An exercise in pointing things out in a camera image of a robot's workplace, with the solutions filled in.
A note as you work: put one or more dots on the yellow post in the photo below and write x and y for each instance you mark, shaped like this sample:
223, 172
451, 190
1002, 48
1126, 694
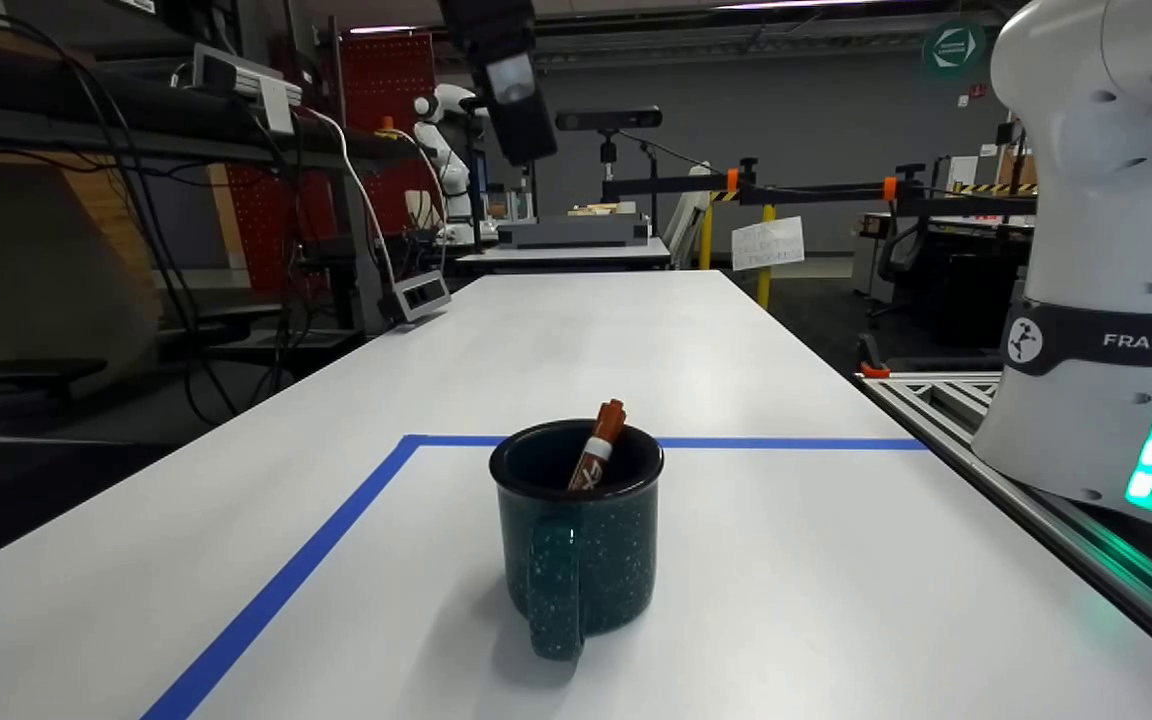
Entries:
765, 285

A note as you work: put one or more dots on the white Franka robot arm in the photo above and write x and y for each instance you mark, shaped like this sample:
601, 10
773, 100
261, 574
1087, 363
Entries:
1108, 243

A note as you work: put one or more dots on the black boom with orange joints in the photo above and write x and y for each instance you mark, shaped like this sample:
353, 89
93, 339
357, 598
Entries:
819, 194

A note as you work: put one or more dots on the dark green speckled mug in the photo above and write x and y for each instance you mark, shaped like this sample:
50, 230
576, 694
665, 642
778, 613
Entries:
576, 543

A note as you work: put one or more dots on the white paper sign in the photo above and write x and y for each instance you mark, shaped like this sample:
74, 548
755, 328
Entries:
768, 245

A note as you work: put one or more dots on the white power box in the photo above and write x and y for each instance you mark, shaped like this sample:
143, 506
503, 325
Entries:
244, 77

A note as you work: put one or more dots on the aluminium rail base frame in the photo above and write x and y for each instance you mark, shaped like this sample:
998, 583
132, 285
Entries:
1108, 544

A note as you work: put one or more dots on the small white background robot arm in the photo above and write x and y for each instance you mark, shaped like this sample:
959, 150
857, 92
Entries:
451, 166

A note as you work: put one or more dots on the orange and white marker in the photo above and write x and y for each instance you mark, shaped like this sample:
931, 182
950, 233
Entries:
598, 445

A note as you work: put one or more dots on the black camera on stand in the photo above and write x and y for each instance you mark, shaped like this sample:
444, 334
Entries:
611, 119

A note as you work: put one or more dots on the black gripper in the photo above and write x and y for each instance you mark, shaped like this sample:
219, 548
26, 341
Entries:
484, 29

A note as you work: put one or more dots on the grey background table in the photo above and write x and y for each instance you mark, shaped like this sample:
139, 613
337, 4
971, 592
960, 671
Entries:
563, 245

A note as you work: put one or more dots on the black chair seat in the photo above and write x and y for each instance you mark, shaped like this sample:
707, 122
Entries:
19, 378

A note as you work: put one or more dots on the red cabinet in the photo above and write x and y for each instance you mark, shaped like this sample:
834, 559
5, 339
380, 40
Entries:
380, 83

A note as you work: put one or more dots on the orange bracket on frame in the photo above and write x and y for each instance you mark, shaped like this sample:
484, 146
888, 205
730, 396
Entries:
873, 369

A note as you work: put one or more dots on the blue tape strip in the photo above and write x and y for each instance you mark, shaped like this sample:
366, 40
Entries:
297, 574
761, 440

